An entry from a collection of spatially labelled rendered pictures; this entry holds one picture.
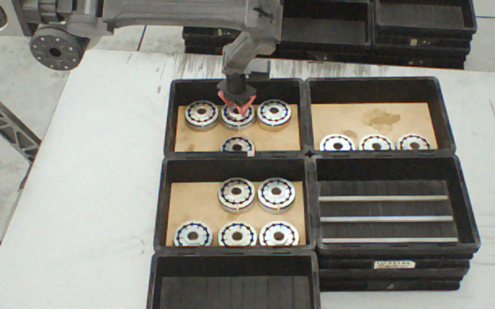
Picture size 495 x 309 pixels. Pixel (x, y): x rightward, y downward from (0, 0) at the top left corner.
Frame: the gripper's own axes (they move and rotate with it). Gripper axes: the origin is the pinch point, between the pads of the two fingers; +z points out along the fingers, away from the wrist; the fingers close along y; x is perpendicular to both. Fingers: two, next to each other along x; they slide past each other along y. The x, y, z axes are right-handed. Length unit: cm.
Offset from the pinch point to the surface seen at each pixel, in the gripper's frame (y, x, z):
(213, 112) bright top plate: 5.3, 4.8, 1.2
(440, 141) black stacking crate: -52, -30, 1
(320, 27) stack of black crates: 40, -94, 51
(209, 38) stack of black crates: 64, -48, 40
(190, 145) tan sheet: 3.1, 17.3, 4.0
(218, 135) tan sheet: -0.3, 8.7, 4.1
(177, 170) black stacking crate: -4.1, 28.7, -1.5
